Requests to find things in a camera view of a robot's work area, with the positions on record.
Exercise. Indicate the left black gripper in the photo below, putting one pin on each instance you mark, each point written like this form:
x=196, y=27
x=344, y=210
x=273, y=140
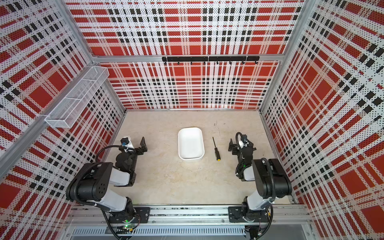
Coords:
x=137, y=150

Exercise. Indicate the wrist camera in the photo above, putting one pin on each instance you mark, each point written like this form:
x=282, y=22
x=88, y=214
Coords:
x=243, y=141
x=127, y=143

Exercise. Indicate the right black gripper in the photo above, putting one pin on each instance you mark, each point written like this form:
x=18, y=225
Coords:
x=240, y=150

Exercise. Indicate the clear wire mesh shelf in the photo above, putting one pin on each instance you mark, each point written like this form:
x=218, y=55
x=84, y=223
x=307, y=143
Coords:
x=69, y=109

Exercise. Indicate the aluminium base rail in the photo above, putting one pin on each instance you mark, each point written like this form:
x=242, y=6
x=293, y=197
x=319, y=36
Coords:
x=195, y=215

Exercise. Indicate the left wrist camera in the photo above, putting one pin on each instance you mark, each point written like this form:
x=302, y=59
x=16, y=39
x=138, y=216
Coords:
x=127, y=143

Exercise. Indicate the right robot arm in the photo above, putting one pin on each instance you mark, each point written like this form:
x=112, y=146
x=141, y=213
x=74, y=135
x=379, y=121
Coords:
x=271, y=182

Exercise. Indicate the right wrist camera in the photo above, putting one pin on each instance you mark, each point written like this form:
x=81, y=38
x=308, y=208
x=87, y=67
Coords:
x=243, y=141

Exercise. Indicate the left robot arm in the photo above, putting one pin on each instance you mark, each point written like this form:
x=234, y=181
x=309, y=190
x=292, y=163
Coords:
x=91, y=184

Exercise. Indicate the white rectangular bin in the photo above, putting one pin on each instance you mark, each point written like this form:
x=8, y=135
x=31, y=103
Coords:
x=191, y=144

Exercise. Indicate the black yellow-tipped screwdriver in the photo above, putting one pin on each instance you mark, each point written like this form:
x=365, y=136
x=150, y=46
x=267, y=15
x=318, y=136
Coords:
x=217, y=154

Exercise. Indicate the black hook rail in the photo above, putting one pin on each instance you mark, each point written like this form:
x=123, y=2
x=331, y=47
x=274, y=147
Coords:
x=212, y=59

